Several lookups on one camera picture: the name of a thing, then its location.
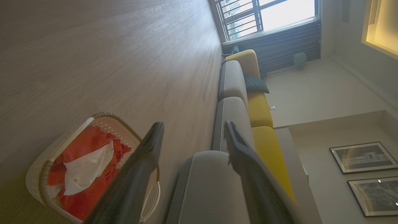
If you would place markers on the dark grey cushion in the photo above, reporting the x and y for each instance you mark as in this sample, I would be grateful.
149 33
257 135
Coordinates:
255 84

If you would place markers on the red cloth garment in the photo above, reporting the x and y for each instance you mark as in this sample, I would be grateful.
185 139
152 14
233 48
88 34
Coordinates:
84 143

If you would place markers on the white cloth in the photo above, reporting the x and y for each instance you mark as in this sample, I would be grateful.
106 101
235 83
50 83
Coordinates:
84 171

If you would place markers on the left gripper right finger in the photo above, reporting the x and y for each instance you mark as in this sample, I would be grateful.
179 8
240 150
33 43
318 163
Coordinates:
261 193

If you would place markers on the black framed picture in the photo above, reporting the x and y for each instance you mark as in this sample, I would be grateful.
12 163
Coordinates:
363 157
377 196

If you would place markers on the white air vent grille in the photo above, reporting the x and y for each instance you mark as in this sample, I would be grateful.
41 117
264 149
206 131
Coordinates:
373 11

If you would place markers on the woven white laundry basket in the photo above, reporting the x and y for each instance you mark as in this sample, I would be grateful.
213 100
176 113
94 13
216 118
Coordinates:
36 177

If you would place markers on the pale green round vase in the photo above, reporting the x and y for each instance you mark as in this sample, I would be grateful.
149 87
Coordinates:
300 59

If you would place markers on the window with dark railing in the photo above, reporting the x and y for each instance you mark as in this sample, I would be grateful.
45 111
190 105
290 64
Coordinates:
279 14

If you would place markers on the dark slatted panel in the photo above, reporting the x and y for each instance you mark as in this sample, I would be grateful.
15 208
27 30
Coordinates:
279 46

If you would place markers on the grey and yellow sofa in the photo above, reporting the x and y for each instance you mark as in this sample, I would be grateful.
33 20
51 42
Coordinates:
233 84

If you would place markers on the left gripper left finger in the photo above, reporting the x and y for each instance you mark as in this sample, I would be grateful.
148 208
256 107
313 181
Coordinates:
127 186

